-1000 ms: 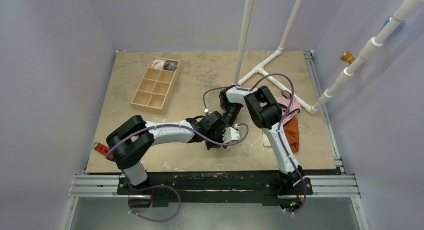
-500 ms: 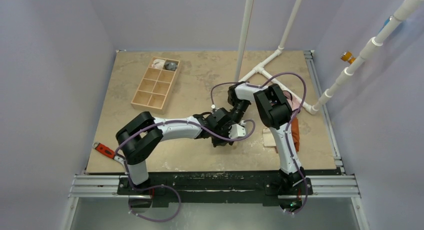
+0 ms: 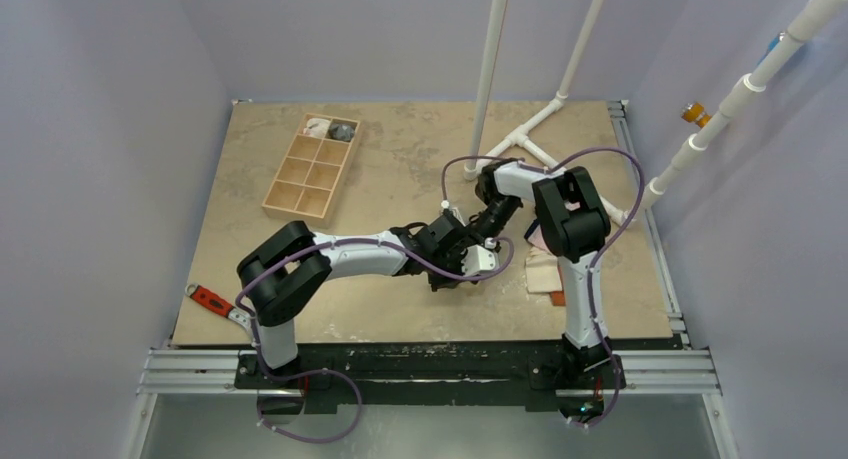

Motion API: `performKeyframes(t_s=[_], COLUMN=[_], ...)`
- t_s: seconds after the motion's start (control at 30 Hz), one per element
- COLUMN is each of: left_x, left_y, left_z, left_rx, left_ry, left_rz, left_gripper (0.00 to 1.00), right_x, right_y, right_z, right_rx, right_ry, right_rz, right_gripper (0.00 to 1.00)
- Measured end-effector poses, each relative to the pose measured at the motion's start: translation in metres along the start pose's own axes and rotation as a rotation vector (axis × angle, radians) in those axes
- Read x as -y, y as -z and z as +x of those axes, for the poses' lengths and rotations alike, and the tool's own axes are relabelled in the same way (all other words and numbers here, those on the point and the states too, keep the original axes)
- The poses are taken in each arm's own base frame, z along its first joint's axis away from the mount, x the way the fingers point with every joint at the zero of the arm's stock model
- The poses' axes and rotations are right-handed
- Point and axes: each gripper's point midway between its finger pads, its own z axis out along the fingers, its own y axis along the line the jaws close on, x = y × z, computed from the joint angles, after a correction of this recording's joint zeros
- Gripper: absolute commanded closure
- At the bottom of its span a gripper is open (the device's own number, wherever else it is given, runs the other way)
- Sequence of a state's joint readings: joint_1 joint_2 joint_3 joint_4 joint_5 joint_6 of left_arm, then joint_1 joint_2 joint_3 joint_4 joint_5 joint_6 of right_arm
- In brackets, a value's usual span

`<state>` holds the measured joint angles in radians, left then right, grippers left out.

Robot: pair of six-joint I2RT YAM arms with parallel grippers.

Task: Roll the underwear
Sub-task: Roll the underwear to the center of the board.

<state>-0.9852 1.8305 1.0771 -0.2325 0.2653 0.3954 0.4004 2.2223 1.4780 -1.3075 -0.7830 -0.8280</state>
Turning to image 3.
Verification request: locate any pink underwear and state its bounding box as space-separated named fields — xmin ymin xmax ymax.
xmin=524 ymin=219 xmax=550 ymax=253

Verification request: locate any wooden compartment tray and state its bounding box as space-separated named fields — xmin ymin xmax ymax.
xmin=262 ymin=113 xmax=363 ymax=229

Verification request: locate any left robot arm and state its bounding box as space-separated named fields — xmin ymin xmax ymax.
xmin=236 ymin=212 xmax=484 ymax=388

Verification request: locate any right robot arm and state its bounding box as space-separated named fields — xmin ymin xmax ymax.
xmin=470 ymin=160 xmax=611 ymax=386

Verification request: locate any orange white underwear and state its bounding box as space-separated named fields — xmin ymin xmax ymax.
xmin=525 ymin=246 xmax=566 ymax=307

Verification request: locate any rolled grey underwear in tray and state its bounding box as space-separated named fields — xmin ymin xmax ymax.
xmin=327 ymin=121 xmax=356 ymax=143

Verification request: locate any rolled white underwear in tray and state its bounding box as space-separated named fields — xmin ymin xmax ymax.
xmin=302 ymin=117 xmax=332 ymax=138

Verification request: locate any orange valve fitting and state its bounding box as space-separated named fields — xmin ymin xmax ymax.
xmin=680 ymin=101 xmax=712 ymax=129

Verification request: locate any blue clip on pipe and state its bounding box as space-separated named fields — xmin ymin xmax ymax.
xmin=758 ymin=31 xmax=786 ymax=64

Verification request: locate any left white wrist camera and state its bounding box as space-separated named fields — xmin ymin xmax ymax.
xmin=461 ymin=241 xmax=500 ymax=277

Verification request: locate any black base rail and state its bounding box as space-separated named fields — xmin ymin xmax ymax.
xmin=234 ymin=339 xmax=625 ymax=419

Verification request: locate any red handled clamp tool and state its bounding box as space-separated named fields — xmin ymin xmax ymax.
xmin=185 ymin=283 xmax=252 ymax=334

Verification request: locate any white PVC pipe on wall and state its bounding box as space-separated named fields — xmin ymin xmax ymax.
xmin=640 ymin=0 xmax=847 ymax=210

